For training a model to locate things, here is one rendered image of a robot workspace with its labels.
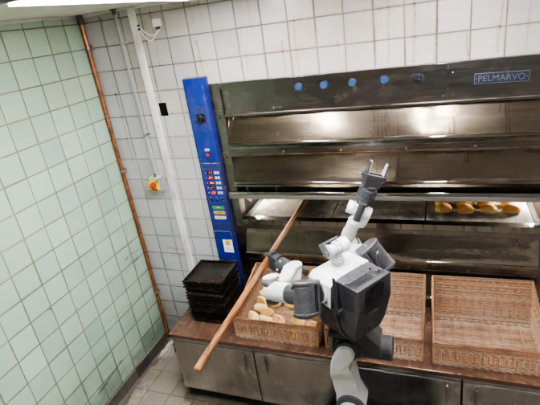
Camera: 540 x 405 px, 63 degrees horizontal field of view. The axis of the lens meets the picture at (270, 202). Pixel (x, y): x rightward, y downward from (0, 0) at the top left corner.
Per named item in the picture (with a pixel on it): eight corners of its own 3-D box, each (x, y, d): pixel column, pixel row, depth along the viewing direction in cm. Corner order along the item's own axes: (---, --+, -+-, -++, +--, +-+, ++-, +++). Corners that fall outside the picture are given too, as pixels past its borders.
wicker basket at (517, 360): (430, 310, 282) (430, 273, 271) (530, 318, 263) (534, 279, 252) (430, 365, 240) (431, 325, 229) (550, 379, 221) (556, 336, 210)
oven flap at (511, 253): (248, 252, 313) (247, 224, 312) (537, 269, 250) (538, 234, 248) (246, 253, 309) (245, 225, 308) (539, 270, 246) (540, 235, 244)
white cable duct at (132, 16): (201, 314, 356) (127, 6, 267) (206, 315, 355) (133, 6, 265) (199, 316, 355) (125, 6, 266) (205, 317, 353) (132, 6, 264)
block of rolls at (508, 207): (435, 178, 324) (435, 171, 321) (509, 177, 307) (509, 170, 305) (434, 214, 272) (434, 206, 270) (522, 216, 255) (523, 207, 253)
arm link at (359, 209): (375, 195, 213) (366, 215, 218) (353, 188, 215) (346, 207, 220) (373, 205, 203) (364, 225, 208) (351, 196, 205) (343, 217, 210)
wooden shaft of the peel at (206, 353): (200, 374, 174) (198, 368, 173) (194, 373, 175) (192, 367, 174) (309, 198, 320) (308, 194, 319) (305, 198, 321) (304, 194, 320)
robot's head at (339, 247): (351, 255, 193) (349, 238, 189) (334, 265, 187) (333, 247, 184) (341, 251, 198) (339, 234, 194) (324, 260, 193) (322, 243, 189)
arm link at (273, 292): (259, 306, 206) (286, 312, 187) (252, 280, 205) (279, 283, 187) (278, 298, 212) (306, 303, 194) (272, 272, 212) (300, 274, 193)
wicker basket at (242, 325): (260, 293, 324) (255, 261, 313) (336, 300, 304) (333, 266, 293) (234, 337, 282) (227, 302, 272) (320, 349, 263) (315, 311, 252)
